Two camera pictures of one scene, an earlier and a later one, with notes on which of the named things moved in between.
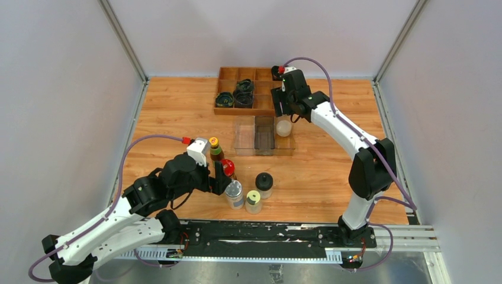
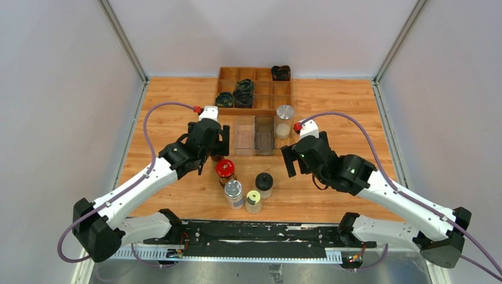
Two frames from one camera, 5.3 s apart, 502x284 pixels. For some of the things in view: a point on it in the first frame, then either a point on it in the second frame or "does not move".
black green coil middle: x=245 y=84 does not move
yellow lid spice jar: x=253 y=204 does not move
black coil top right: x=276 y=75 does not move
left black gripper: x=217 y=184 → x=221 y=148
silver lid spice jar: x=234 y=195 does not move
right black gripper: x=279 y=96 → x=290 y=155
